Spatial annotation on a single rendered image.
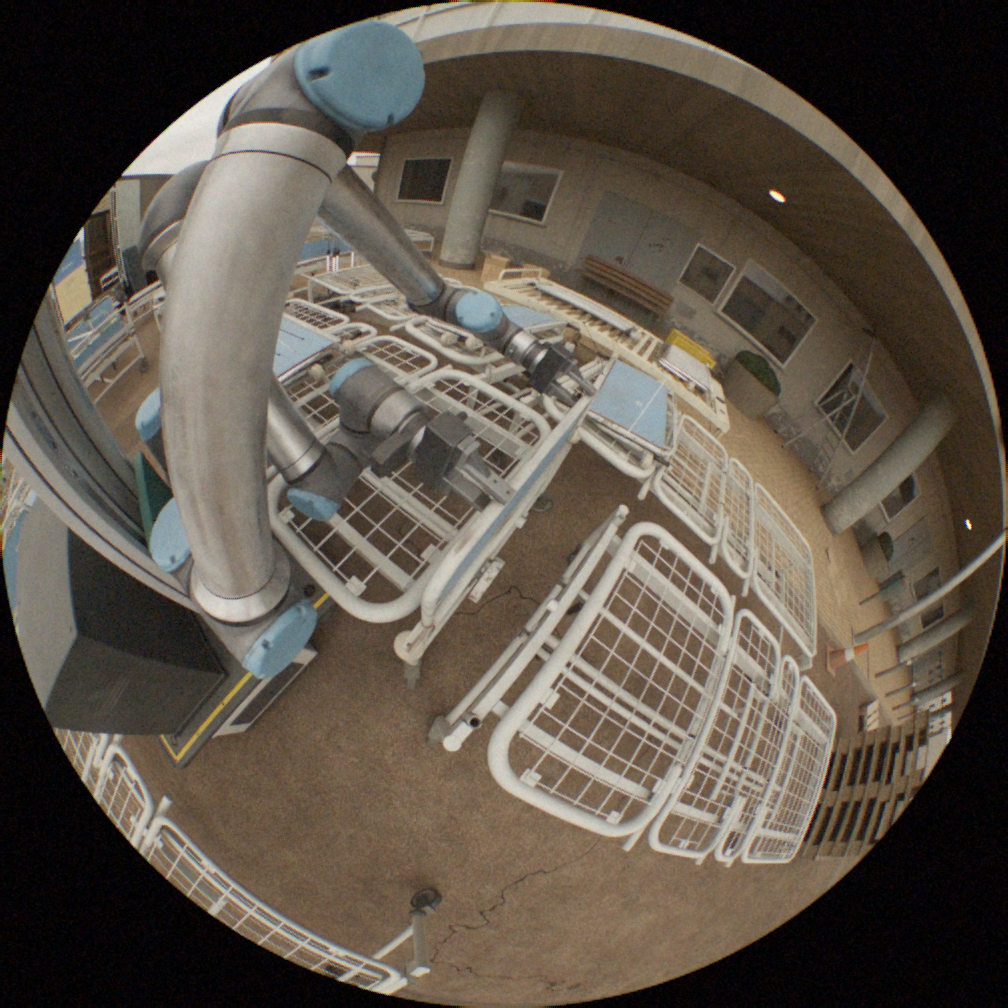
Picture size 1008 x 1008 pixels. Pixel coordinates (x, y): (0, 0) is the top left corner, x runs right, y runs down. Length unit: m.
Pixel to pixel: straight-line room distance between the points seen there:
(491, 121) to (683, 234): 3.61
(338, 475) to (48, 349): 0.71
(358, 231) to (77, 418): 0.67
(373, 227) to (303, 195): 0.27
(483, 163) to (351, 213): 4.81
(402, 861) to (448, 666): 0.87
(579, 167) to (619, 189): 0.90
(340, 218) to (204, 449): 0.34
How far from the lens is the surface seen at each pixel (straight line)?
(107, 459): 0.87
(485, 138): 5.35
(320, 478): 0.50
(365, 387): 0.49
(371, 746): 1.18
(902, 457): 6.01
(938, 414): 6.23
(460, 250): 5.26
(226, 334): 0.24
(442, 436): 0.40
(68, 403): 0.83
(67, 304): 11.43
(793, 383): 6.93
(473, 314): 0.66
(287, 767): 1.32
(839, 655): 3.78
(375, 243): 0.53
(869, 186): 3.77
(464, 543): 0.39
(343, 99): 0.26
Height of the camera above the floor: 1.13
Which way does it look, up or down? 53 degrees down
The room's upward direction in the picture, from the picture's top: 25 degrees clockwise
